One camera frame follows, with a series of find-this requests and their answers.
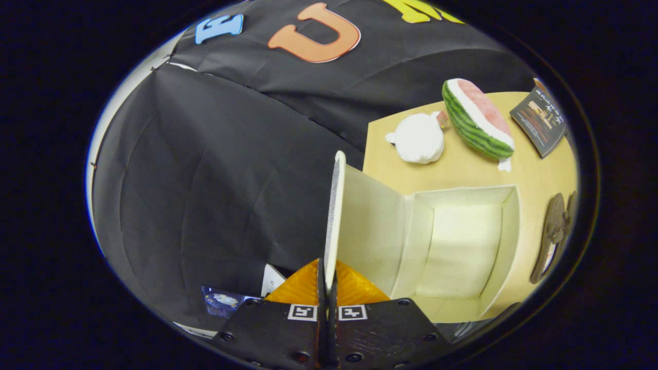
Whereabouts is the grey fabric storage box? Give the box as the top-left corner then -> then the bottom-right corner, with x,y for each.
324,151 -> 521,323

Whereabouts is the black cover book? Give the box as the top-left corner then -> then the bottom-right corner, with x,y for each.
509,87 -> 566,158

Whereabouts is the watermelon slice plush toy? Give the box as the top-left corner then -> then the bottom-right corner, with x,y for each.
442,78 -> 516,172

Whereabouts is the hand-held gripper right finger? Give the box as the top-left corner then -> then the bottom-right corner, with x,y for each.
328,260 -> 454,370

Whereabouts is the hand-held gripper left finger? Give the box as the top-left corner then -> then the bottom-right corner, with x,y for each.
211,258 -> 330,370

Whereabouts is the blue printed packet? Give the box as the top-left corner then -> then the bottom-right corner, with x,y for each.
202,286 -> 259,317

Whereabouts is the white paper sheet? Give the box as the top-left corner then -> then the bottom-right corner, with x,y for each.
261,264 -> 286,298

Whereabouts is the white plush toy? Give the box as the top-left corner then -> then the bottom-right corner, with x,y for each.
386,111 -> 446,165

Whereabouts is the brown fuzzy slipper shoe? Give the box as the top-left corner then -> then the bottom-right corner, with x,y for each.
564,191 -> 578,243
529,193 -> 567,285

